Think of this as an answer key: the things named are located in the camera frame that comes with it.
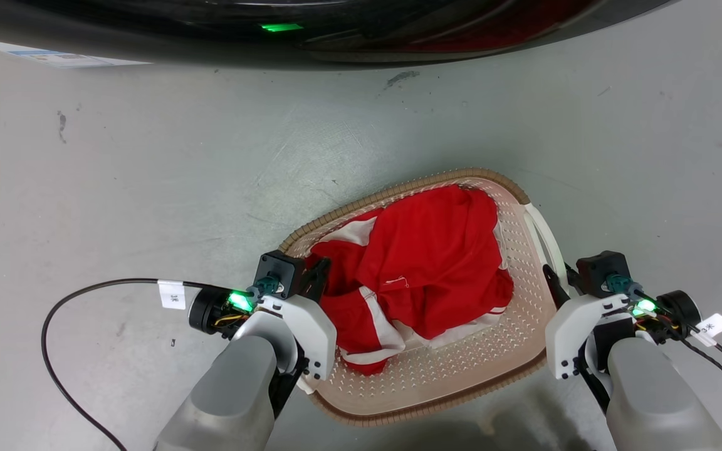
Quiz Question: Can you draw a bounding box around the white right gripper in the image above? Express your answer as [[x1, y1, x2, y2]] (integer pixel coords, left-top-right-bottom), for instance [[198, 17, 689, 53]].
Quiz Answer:
[[542, 264, 632, 381]]

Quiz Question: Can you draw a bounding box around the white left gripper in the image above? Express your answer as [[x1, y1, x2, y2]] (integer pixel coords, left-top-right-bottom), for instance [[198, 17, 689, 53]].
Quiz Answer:
[[257, 256, 338, 381]]

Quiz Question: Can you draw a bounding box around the beige perforated laundry basket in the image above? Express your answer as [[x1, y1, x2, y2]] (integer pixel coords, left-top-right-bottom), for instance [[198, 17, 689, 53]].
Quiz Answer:
[[278, 167, 567, 428]]

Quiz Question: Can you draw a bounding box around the red white-trimmed garment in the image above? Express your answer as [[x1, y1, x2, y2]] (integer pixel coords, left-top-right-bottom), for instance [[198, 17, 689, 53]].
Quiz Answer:
[[305, 185, 515, 376]]

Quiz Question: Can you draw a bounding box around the dark washing machine front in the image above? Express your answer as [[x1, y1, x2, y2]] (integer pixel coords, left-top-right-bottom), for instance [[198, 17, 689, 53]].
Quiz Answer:
[[0, 0, 681, 70]]

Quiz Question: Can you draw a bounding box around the white printed paper sheet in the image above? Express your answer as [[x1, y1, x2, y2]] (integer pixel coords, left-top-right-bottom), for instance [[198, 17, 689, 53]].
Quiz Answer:
[[0, 35, 149, 68]]

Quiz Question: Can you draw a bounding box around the white basket handle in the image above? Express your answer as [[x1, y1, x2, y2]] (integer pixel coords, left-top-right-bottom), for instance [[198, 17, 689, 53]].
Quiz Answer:
[[522, 203, 568, 290]]

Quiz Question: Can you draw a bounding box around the white left cable tag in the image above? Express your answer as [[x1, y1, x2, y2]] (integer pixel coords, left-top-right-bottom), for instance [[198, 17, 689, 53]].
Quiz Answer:
[[157, 279, 187, 311]]

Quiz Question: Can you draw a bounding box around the white cable tag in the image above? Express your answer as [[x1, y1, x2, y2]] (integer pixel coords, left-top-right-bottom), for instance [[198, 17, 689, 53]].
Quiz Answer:
[[157, 279, 187, 311], [689, 313, 722, 348]]

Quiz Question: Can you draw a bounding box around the white right cable tag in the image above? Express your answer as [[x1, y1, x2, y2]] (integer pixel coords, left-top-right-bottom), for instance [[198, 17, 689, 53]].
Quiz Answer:
[[689, 313, 722, 348]]

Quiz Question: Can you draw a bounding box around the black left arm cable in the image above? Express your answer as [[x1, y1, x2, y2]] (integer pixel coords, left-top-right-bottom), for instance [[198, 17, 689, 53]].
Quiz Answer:
[[41, 278, 212, 451]]

